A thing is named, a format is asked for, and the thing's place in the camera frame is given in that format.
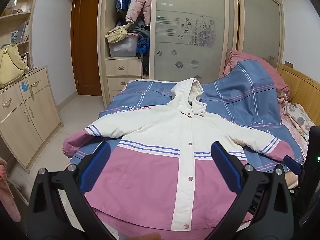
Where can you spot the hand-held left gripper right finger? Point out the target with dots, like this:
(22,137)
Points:
(226,167)

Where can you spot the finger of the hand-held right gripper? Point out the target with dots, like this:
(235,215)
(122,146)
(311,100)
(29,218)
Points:
(292,164)

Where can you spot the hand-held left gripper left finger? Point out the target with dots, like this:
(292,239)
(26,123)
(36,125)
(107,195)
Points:
(96,166)

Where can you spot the white and pink hooded jacket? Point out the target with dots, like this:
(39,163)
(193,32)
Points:
(150,170)

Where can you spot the grey folded clothes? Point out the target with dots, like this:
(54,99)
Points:
(140,30)

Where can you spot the floral bed sheet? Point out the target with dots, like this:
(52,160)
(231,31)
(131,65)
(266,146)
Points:
(297,115)

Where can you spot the blue plaid bed cover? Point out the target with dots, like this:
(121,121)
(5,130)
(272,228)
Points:
(237,92)

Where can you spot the wooden headboard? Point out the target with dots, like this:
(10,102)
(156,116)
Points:
(302,87)

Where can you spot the beige side cabinet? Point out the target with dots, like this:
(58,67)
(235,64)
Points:
(30,120)

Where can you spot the wardrobe drawer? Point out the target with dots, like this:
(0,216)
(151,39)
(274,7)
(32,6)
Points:
(122,83)
(122,67)

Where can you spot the pink fuzzy cloth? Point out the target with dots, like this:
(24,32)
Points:
(8,195)

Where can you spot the pink quilt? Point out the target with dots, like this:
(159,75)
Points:
(265,67)

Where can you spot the blue sticker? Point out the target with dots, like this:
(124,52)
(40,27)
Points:
(25,87)

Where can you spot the frosted floral sliding door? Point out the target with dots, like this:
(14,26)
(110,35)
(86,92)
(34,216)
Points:
(190,55)

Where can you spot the clear plastic storage box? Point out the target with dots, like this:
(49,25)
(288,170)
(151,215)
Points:
(122,48)

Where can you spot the brown wooden door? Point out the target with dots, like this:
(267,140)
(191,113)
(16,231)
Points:
(87,42)

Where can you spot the bright blue cloth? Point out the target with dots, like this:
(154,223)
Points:
(142,46)

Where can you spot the yellow bag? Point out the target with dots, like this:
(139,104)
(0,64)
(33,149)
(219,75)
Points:
(10,65)

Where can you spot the yellow crumpled cloth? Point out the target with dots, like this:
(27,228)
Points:
(117,33)

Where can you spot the beige wooden wardrobe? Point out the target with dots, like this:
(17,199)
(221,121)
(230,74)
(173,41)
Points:
(101,30)

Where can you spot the plain frosted sliding door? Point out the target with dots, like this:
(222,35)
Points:
(260,25)

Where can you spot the books on shelf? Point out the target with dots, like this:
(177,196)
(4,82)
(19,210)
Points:
(21,31)

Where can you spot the pink puffer jacket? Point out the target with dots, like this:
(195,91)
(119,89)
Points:
(140,5)

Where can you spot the beige bookshelf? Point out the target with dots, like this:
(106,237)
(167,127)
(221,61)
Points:
(17,16)

